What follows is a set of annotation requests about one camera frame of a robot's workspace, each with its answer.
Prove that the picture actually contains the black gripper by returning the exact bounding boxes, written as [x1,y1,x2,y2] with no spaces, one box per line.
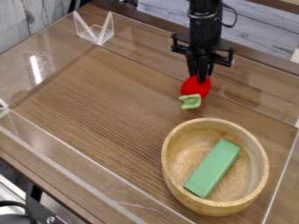
[172,0,236,83]

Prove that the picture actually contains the red plush strawberry toy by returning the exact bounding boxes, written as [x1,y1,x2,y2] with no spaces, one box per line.
[179,75,211,110]

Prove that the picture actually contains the clear acrylic tray walls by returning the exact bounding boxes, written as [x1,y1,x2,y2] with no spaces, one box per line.
[0,13,299,224]

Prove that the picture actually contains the wooden bowl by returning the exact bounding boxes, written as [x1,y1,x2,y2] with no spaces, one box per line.
[161,118,269,216]

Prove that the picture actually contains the green rectangular block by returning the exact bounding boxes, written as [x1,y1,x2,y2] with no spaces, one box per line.
[183,139,240,199]

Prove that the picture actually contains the clear acrylic corner bracket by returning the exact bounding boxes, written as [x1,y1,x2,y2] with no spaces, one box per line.
[72,11,115,46]

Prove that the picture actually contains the black metal table bracket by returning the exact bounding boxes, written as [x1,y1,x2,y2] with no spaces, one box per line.
[25,185,68,224]

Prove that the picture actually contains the black cable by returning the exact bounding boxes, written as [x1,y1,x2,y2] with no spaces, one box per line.
[0,200,30,224]

